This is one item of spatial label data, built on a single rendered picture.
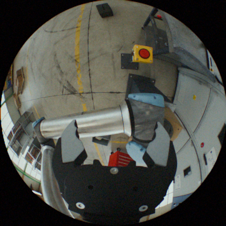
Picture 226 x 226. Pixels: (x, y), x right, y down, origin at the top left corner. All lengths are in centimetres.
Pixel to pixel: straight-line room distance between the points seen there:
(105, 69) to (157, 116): 111
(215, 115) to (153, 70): 111
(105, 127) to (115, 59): 109
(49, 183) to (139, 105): 44
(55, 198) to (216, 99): 121
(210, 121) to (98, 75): 165
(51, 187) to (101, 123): 33
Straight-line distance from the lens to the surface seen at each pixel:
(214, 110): 99
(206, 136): 105
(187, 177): 130
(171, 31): 58
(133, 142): 35
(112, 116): 28
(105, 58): 128
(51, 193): 32
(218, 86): 102
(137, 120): 26
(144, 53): 36
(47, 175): 37
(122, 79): 127
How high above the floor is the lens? 125
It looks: 55 degrees down
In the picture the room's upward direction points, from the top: 168 degrees counter-clockwise
